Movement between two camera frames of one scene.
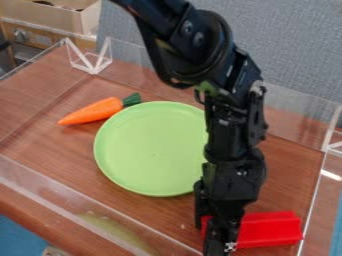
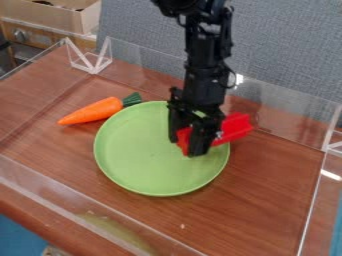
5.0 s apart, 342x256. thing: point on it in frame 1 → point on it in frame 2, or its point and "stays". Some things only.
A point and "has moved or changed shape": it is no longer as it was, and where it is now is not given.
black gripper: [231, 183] → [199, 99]
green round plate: [150, 145] stays
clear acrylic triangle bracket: [86, 61] stays
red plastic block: [263, 228] has moved or changed shape
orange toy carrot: [100, 110] stays
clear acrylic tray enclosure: [101, 147] stays
